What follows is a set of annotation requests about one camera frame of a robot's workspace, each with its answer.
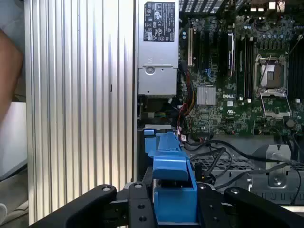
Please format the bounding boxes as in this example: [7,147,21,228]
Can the open black PC case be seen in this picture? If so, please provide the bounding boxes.
[132,0,304,207]

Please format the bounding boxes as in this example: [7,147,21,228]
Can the CPU socket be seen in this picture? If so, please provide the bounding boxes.
[253,54,289,94]

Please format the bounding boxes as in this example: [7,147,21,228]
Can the hard disk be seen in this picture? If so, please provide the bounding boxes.
[143,129,199,224]

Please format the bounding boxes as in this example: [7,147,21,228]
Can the red yellow wire bundle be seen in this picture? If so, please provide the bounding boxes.
[177,68,196,143]

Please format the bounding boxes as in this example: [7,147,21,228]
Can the silver power supply unit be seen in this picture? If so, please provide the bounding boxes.
[137,0,179,96]

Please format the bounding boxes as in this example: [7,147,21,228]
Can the black RAM slots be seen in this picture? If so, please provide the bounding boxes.
[237,37,254,100]

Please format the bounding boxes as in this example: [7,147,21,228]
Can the black disk wire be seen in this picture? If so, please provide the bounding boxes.
[184,139,296,167]

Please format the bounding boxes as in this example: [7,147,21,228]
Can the grey disk wire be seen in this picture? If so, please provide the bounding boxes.
[215,162,295,190]

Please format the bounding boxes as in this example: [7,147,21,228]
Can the metal disk bay cage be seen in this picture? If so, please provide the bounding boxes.
[190,142,304,206]

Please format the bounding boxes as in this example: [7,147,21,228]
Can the green Dell motherboard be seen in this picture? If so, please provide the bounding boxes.
[178,14,304,141]

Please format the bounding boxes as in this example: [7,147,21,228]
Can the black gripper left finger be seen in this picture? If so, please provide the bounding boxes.
[29,182,157,228]

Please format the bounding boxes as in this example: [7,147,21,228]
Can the white expansion slot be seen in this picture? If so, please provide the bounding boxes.
[188,28,194,67]

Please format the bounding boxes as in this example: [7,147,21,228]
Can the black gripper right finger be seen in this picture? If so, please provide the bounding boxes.
[196,183,304,228]

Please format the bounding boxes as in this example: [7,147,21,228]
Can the silver chipset heatsink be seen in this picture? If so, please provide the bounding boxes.
[197,86,217,106]

